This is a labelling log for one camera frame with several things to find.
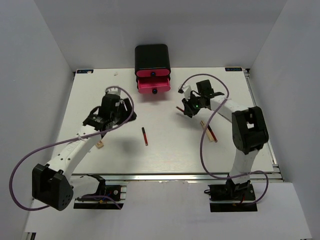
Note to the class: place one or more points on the gold concealer tube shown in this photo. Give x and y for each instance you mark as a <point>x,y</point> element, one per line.
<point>209,134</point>

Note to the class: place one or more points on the black drawer cabinet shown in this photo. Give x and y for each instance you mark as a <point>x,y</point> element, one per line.
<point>151,56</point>

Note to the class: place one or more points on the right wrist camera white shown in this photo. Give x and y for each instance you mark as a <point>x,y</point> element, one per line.
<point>186,91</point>

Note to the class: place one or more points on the blue table label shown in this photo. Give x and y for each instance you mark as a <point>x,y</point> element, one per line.
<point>233,69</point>
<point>84,71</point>

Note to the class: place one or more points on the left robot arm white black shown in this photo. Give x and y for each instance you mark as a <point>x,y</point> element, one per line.
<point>53,183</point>

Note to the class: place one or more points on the left blue table label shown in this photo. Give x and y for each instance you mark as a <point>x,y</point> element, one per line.
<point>84,71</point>

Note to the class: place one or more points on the right blue table label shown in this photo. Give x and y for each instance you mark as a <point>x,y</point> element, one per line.
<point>233,69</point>

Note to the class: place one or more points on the beige foundation bottle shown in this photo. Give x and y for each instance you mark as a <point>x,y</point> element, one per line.
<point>99,144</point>

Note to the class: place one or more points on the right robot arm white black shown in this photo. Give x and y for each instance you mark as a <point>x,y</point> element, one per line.
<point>249,130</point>

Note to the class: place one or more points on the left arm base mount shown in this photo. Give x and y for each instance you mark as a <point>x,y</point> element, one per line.
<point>92,192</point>

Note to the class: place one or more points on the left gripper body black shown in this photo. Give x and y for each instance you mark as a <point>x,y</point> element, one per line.
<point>120,114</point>

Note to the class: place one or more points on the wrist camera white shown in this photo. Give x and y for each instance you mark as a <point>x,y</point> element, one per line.
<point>186,91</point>
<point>113,90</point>

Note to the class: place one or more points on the dark red lip liner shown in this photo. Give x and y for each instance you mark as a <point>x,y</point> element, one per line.
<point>213,133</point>

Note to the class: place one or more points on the red black lipstick tube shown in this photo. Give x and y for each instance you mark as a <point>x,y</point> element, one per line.
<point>145,136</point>

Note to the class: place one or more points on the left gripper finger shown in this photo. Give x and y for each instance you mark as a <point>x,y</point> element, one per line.
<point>127,105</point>
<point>127,117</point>

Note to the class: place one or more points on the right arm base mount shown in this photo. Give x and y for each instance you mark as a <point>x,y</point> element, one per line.
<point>231,197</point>

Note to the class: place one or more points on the pink drawer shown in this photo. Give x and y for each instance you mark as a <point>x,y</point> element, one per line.
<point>146,73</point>
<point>153,85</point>

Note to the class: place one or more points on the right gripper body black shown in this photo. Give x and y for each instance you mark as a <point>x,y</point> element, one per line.
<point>195,104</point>

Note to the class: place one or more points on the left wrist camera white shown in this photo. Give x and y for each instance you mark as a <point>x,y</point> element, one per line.
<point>113,90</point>

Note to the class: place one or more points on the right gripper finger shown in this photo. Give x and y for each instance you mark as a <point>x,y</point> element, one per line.
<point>188,112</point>
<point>186,102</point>

